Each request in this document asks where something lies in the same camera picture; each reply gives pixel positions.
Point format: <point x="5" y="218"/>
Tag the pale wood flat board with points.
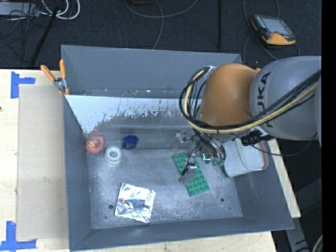
<point x="39" y="161"/>

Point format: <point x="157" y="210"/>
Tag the green studded flat block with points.
<point x="200" y="184"/>

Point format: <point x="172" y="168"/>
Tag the blue cup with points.
<point x="130" y="142"/>

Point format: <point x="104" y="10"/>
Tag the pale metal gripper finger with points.
<point x="184" y="171"/>
<point x="189" y="176"/>

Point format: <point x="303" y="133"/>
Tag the black cylinder on white bracket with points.
<point x="250" y="138"/>

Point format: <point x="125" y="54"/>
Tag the silver foil packet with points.
<point x="135" y="202"/>

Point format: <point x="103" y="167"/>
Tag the grey metal bin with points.
<point x="162" y="167"/>

